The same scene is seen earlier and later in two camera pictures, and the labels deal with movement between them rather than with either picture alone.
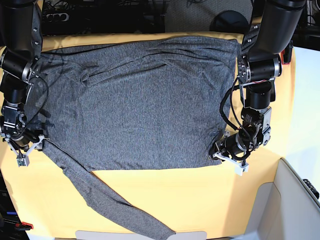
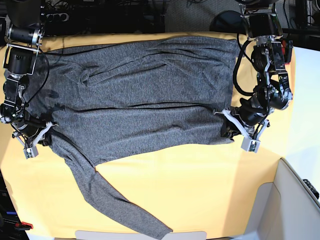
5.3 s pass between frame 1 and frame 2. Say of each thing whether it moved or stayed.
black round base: stayed
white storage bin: stayed
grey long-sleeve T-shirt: moved
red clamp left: stayed
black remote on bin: stayed
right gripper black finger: moved
